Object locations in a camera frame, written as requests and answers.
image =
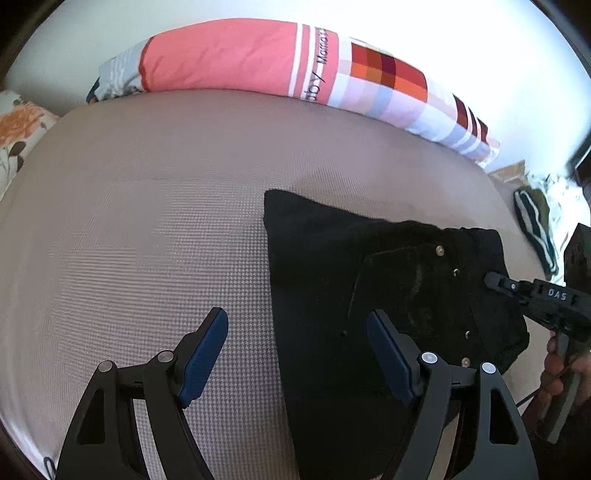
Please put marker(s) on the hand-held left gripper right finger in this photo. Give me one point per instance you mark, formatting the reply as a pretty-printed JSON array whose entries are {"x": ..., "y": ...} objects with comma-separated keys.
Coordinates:
[{"x": 392, "y": 355}]

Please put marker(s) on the brown cardboard piece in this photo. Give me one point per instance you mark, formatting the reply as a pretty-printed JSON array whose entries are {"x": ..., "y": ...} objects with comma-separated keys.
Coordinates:
[{"x": 508, "y": 173}]

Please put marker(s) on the black pants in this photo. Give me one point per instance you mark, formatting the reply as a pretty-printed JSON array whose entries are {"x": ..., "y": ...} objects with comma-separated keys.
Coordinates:
[{"x": 314, "y": 277}]

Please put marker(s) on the pink patchwork pillow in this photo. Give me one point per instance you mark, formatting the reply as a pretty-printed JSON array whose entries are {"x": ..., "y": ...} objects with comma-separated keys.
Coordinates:
[{"x": 221, "y": 60}]

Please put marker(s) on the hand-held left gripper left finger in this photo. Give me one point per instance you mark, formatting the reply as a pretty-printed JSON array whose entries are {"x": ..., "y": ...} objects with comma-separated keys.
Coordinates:
[{"x": 203, "y": 355}]

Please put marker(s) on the dark white-striped garment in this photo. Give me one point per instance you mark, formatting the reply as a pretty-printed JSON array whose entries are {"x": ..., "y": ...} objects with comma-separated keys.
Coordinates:
[{"x": 531, "y": 217}]

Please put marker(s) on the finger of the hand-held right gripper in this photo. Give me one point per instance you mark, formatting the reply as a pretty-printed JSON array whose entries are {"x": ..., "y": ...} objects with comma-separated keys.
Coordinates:
[{"x": 505, "y": 284}]

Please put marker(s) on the floral print pillow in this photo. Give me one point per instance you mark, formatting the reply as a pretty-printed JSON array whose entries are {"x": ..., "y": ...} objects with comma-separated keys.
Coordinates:
[{"x": 23, "y": 124}]

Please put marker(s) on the person's right hand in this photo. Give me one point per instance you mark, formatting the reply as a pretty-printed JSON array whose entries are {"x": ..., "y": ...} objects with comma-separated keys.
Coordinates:
[{"x": 550, "y": 369}]

